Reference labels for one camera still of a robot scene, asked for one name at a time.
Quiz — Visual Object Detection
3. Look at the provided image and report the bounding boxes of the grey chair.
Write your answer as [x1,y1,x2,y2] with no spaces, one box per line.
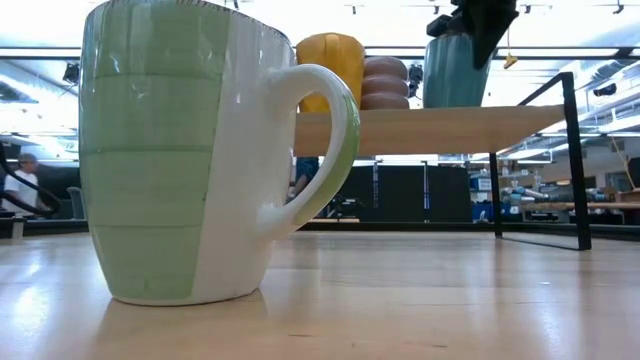
[67,186,87,221]

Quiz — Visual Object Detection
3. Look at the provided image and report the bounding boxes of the black aluminium table frame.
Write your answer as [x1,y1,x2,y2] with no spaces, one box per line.
[0,214,640,241]

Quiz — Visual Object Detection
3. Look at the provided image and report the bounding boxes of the wooden workbench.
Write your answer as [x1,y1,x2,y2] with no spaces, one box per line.
[519,201,640,211]

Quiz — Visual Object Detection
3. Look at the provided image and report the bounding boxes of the black partition panels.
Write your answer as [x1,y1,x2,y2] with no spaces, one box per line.
[349,164,474,223]

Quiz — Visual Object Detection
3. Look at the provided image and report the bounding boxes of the orange ceramic mug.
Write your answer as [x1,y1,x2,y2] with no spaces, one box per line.
[294,32,367,114]

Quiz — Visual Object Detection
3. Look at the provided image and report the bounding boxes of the purple ceramic mug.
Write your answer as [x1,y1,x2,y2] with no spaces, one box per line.
[359,55,411,111]

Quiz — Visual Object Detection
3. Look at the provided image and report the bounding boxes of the blue storage bins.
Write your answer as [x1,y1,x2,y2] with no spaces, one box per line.
[472,174,521,222]

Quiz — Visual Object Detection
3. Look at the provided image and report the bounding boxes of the yellow hanging hook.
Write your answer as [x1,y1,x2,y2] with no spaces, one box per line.
[503,29,519,70]

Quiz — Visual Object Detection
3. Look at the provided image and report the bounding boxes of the green and white mug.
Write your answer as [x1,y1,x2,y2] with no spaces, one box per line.
[78,0,362,307]

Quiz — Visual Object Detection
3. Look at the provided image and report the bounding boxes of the wooden shelf with black legs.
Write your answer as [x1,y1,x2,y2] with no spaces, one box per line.
[293,71,593,252]

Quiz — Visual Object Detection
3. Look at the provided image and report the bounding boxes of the person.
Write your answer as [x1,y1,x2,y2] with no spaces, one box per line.
[294,157,321,201]
[2,152,49,217]

